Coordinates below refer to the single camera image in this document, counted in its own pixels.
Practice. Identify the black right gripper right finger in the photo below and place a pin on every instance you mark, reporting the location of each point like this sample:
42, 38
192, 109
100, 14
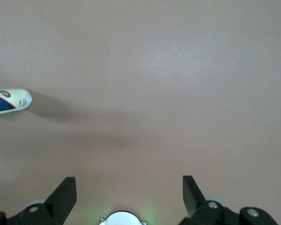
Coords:
201, 213

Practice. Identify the white blue tennis ball can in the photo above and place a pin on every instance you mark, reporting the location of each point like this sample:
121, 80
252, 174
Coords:
11, 100

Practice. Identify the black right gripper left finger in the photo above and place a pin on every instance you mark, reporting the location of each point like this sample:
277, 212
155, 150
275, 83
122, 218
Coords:
56, 206

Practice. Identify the brown table mat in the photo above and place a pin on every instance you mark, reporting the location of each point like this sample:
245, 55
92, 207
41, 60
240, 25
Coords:
154, 70

